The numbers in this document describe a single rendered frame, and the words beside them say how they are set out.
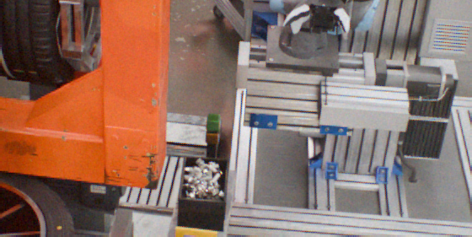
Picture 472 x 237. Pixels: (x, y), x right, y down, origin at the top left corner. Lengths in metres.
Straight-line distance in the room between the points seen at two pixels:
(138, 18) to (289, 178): 1.12
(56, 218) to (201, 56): 1.79
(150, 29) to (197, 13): 2.21
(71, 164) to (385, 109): 0.95
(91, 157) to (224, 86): 1.49
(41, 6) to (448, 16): 1.24
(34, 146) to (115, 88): 0.33
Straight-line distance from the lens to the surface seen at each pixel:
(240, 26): 4.36
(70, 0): 2.90
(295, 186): 3.37
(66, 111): 2.74
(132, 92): 2.63
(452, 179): 3.54
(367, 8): 2.80
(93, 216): 3.22
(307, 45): 2.89
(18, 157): 2.87
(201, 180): 2.80
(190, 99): 4.10
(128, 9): 2.49
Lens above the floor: 2.38
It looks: 36 degrees down
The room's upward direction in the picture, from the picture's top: 5 degrees clockwise
